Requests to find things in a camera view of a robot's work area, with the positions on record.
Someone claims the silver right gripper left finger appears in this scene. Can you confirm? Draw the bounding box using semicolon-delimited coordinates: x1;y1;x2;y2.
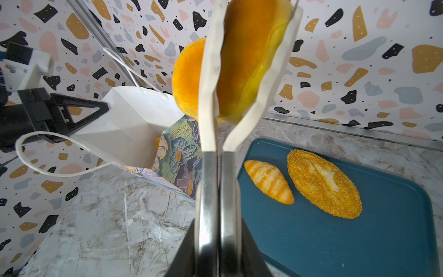
195;1;228;277

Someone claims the floral paper gift bag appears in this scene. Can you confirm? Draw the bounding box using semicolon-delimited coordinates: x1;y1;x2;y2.
15;46;203;201

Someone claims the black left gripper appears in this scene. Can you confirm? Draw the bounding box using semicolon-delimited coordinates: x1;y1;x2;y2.
1;88;109;152

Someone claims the striped croissant bread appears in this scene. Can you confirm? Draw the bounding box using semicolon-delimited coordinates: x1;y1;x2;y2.
244;160;294;205

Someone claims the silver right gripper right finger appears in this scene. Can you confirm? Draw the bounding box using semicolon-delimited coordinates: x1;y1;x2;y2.
219;5;303;277

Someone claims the large oval seeded bread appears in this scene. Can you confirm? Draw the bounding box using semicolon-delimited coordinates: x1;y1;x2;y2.
287;150;363;219

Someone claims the small round orange bun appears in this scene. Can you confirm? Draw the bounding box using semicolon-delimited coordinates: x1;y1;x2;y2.
172;0;293;125

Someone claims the teal rectangular tray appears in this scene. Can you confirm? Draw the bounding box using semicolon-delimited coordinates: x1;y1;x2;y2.
238;138;443;277

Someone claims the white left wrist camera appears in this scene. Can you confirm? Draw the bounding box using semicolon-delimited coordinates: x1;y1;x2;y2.
3;42;54;92

